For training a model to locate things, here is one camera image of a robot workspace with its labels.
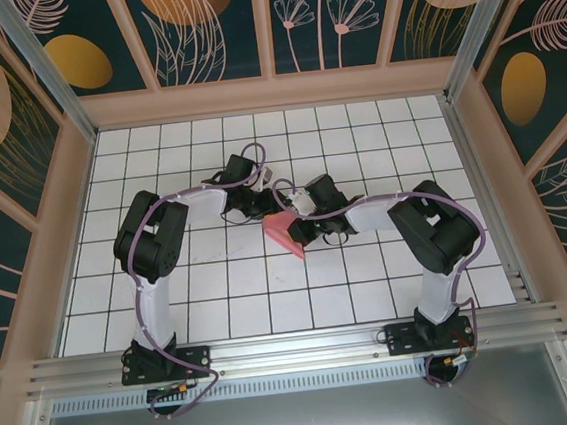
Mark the pink paper sheet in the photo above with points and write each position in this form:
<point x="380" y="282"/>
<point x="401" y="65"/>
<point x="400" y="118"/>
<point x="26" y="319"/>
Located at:
<point x="277" y="230"/>

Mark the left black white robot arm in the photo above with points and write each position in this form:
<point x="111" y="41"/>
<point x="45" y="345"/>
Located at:
<point x="145" y="241"/>

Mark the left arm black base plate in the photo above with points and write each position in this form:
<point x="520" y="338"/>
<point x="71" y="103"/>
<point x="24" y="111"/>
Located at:
<point x="197" y="361"/>

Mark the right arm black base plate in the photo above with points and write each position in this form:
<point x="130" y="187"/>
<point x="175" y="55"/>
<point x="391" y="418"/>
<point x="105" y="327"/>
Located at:
<point x="401" y="339"/>

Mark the aluminium frame post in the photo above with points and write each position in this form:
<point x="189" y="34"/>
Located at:
<point x="49" y="79"/>
<point x="486" y="17"/>

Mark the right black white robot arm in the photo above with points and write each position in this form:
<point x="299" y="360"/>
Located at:
<point x="436" y="233"/>

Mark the grey metal sheet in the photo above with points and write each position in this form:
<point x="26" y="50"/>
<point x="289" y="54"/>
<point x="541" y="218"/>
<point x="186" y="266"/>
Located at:
<point x="303" y="421"/>

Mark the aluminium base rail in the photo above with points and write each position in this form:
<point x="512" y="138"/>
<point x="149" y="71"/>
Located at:
<point x="296" y="349"/>

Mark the aluminium side rail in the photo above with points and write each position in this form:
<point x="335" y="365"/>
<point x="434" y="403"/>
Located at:
<point x="468" y="154"/>

